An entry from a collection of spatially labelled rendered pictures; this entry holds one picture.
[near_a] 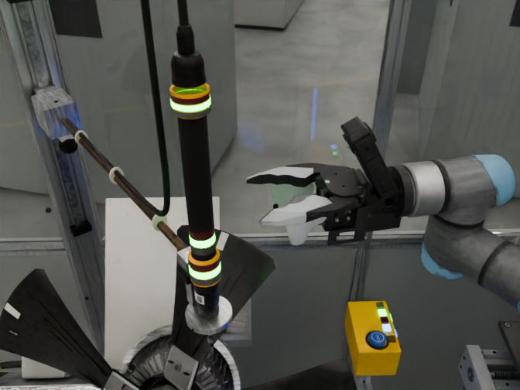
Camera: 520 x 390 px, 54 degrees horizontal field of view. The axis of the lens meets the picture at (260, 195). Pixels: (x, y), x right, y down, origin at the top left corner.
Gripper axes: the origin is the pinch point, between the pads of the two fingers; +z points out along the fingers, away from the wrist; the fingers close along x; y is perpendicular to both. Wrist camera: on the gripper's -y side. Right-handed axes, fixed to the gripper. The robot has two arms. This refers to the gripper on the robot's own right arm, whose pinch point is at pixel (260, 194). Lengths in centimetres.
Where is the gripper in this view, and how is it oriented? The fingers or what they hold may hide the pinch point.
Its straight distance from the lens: 65.4
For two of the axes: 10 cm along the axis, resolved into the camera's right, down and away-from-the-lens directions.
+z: -9.8, 1.1, -1.7
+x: -2.0, -5.6, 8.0
